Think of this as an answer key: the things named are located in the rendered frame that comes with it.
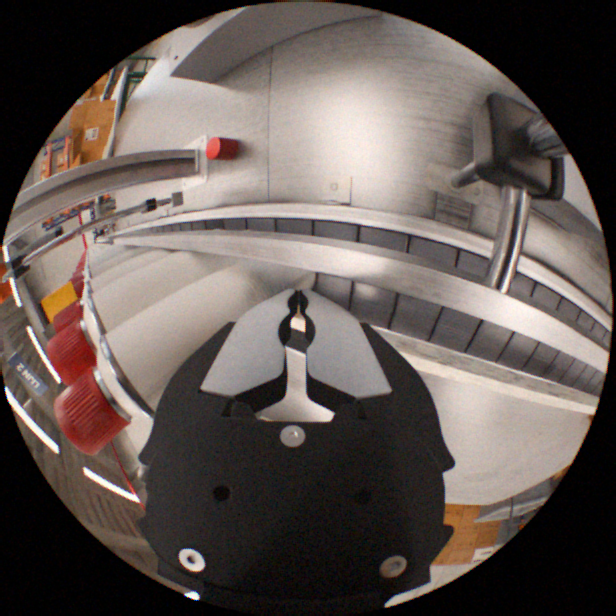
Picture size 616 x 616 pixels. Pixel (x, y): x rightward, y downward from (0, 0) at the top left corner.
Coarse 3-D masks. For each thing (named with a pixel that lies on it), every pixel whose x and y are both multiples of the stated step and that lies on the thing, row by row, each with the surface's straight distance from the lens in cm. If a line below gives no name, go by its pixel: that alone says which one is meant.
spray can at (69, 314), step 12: (216, 228) 25; (156, 252) 20; (168, 252) 20; (120, 264) 20; (132, 264) 19; (144, 264) 19; (96, 276) 20; (108, 276) 19; (120, 276) 19; (84, 288) 20; (96, 288) 18; (84, 300) 19; (60, 312) 20; (72, 312) 19; (60, 324) 20
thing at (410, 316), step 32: (192, 224) 30; (224, 224) 24; (256, 224) 20; (288, 224) 18; (320, 224) 16; (448, 256) 15; (480, 256) 16; (320, 288) 18; (352, 288) 18; (512, 288) 18; (544, 288) 20; (384, 320) 18; (416, 320) 17; (448, 320) 17; (480, 320) 18; (576, 320) 25; (480, 352) 20; (512, 352) 21; (544, 352) 24; (576, 384) 33
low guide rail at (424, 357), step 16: (304, 320) 16; (384, 336) 16; (400, 336) 16; (400, 352) 15; (416, 352) 15; (432, 352) 16; (448, 352) 17; (416, 368) 16; (432, 368) 16; (448, 368) 16; (464, 368) 16; (480, 368) 18; (496, 368) 19; (480, 384) 18; (496, 384) 18; (512, 384) 19; (528, 384) 21; (544, 384) 24; (544, 400) 23; (560, 400) 25; (576, 400) 29; (592, 400) 35
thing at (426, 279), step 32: (256, 256) 10; (288, 256) 8; (320, 256) 8; (352, 256) 7; (384, 256) 7; (416, 256) 8; (384, 288) 7; (416, 288) 7; (448, 288) 7; (480, 288) 7; (512, 320) 9; (544, 320) 9; (576, 352) 12; (608, 352) 16
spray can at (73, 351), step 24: (168, 264) 15; (192, 264) 15; (216, 264) 16; (120, 288) 14; (144, 288) 14; (168, 288) 14; (96, 312) 13; (120, 312) 13; (72, 336) 15; (96, 336) 14; (72, 360) 15; (96, 360) 15
